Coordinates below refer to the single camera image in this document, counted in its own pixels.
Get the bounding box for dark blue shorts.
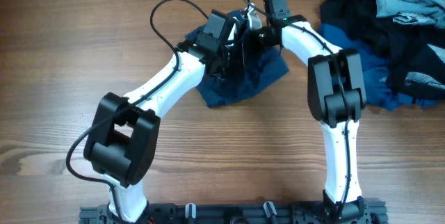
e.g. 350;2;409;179
177;10;289;108

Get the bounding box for black garment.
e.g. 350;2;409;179
320;0;444;100

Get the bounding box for bright blue garment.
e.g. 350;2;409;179
318;22;439;111

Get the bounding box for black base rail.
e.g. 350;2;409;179
79;200;389;224

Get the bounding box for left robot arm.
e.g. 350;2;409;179
83;10;241;223

